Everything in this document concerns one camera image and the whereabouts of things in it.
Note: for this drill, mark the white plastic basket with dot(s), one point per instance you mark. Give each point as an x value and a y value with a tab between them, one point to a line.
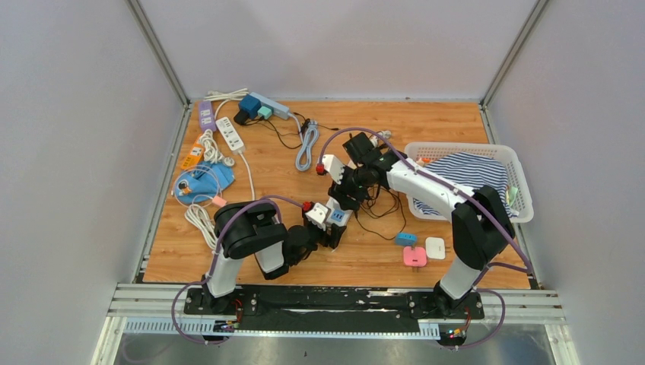
519	195

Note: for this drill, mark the purple power strip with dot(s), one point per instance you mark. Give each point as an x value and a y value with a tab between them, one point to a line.
206	116

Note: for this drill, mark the dark blue cube adapter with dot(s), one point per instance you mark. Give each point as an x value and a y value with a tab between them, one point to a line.
249	107

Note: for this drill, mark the striped blue white cloth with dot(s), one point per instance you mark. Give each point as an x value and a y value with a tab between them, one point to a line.
475	171

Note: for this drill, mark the orange power strip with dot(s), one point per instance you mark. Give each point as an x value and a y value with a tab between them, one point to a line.
194	156

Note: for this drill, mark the small blue charger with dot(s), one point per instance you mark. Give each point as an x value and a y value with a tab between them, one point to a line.
405	239

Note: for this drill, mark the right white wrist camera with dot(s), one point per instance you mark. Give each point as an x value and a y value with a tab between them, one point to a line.
331	165

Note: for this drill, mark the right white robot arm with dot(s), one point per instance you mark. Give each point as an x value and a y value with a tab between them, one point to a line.
480	224

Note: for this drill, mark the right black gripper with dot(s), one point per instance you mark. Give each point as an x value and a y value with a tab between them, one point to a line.
340	193

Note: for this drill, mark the pink square charger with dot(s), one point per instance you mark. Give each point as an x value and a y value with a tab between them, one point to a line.
414	256

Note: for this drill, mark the light blue power strip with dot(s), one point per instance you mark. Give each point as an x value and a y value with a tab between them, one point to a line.
279	109

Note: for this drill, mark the black mounting rail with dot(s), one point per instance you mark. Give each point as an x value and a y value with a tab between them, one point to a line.
330	309

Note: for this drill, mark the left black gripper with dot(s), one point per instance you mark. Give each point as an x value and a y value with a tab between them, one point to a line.
327	239

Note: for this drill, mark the black charger with cable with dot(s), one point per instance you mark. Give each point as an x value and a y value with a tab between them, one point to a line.
381	203

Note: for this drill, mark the white power strip blue USB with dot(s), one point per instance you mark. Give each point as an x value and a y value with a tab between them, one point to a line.
337	215

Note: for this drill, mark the white power strip with cord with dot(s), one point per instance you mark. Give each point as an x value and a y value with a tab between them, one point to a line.
230	135

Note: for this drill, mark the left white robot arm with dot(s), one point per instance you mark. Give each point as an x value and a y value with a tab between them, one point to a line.
256	229

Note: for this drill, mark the white square charger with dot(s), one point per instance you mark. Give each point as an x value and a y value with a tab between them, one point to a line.
435	248

